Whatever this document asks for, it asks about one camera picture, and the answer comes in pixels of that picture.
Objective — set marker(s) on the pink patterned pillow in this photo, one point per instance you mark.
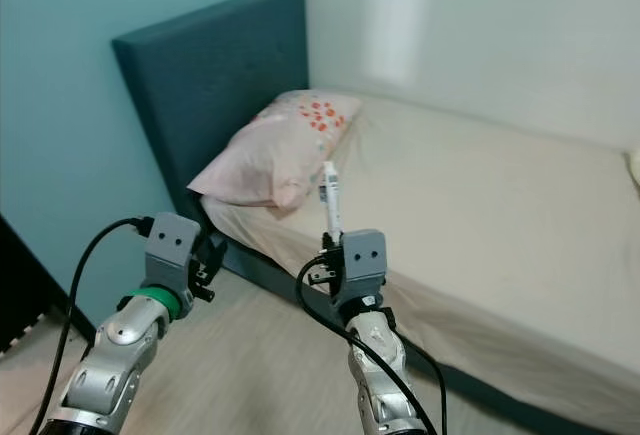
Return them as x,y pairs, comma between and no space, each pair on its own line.
270,155

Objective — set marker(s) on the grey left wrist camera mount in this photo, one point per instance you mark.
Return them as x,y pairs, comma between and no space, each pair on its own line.
172,250

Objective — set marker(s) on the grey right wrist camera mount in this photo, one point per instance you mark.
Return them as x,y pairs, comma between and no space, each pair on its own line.
363,260

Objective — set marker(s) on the mattress with beige sheet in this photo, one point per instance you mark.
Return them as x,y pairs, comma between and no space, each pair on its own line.
480,225

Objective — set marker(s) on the black foam puzzle mat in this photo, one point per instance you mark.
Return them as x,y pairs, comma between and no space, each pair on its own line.
15,330

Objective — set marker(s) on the white book with blue lettering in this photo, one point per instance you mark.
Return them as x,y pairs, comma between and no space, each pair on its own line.
331,195

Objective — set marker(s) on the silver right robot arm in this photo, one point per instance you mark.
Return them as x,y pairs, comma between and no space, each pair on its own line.
375,365

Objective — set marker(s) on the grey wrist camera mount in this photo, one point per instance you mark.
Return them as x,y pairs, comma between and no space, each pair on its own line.
363,260
172,250

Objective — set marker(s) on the dark teal upholstered headboard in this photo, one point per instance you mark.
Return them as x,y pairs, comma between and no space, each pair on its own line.
210,85

